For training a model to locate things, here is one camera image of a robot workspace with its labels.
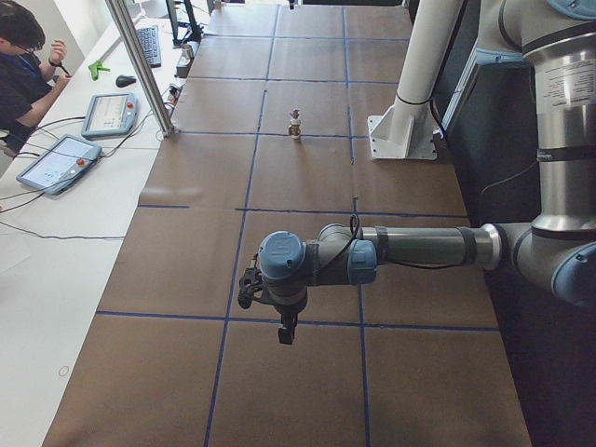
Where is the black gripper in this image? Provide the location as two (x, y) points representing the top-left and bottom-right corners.
(237, 254), (296, 345)

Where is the white PPR pipe fitting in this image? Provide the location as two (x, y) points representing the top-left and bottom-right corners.
(288, 126), (302, 142)

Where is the chrome angle valve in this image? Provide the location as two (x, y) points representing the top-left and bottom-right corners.
(289, 109), (302, 127)

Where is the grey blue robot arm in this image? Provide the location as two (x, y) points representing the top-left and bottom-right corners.
(237, 1), (595, 345)

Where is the near teach pendant tablet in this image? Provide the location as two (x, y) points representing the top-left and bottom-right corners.
(17, 135), (102, 196)

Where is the teach pendant tablet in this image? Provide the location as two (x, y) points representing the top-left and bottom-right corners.
(81, 93), (138, 140)
(17, 135), (102, 196)

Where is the far teach pendant tablet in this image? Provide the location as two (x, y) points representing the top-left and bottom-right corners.
(81, 93), (138, 140)

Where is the black computer mouse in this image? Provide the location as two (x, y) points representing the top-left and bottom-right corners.
(115, 74), (137, 88)

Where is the black keyboard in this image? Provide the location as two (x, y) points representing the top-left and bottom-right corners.
(136, 25), (162, 68)

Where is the green plastic clamp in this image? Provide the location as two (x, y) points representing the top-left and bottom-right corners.
(88, 60), (111, 81)

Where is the seated person in black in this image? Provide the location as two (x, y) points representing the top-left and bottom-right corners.
(1, 1), (71, 156)

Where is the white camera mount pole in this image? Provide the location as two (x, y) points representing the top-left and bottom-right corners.
(368, 0), (463, 160)

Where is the aluminium frame post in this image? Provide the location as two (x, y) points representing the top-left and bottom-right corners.
(105, 0), (175, 138)

